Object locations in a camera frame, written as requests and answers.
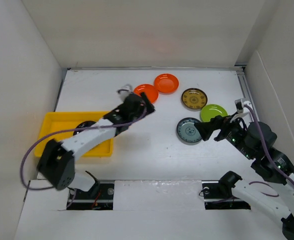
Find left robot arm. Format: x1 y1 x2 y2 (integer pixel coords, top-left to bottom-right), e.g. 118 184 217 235
37 88 155 199

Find orange plate rear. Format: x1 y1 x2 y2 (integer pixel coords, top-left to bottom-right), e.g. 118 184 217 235
153 73 180 94

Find yellow patterned plate rear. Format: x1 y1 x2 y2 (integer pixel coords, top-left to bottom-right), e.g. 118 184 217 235
181 88 208 111

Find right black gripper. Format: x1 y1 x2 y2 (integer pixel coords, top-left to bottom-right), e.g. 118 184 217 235
193 110 254 159

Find black plate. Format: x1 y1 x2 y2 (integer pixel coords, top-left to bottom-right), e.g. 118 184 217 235
72 120 96 136

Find left base mount slot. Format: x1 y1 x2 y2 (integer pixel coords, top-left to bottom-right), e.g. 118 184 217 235
66 181 115 211

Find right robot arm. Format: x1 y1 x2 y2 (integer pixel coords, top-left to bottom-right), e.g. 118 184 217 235
195 116 294 240

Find green plate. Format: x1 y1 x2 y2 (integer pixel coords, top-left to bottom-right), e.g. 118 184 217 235
200 104 228 122

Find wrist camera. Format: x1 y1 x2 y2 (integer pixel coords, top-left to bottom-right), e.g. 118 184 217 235
116 84 133 98
230 98 252 123

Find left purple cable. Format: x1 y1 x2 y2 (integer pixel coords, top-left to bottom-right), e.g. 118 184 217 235
20 83 148 208

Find blue patterned plate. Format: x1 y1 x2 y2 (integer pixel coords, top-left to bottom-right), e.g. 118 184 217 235
176 117 202 145

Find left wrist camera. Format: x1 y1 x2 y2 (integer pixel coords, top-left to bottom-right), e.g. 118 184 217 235
116 84 133 98

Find right aluminium rail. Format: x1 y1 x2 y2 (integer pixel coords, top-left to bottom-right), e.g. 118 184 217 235
234 65 259 118

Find orange plate left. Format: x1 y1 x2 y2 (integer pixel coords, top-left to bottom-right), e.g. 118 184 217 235
133 83 159 104

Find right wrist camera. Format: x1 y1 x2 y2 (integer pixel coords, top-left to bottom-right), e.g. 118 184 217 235
230 98 252 123

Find orange plate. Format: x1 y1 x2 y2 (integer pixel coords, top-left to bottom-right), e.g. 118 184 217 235
153 73 180 94
133 83 159 104

